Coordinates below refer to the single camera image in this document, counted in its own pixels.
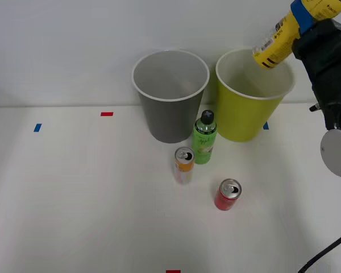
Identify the green label plastic bottle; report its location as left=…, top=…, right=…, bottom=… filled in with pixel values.
left=191, top=110, right=218, bottom=165

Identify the yellow label plastic bottle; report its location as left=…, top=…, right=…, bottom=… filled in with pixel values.
left=251, top=0, right=341, bottom=70

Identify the grey plastic waste bin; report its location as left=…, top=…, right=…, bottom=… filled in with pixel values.
left=131, top=49, right=210, bottom=144

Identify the orange and white can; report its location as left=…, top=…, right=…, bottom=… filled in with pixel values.
left=173, top=146, right=195, bottom=185

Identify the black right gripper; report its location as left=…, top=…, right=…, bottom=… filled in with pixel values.
left=290, top=0, right=341, bottom=94

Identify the yellow-green plastic waste bin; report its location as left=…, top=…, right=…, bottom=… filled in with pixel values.
left=215, top=47, right=297, bottom=143

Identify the red drink can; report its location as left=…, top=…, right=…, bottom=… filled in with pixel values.
left=214, top=178, right=242, bottom=212

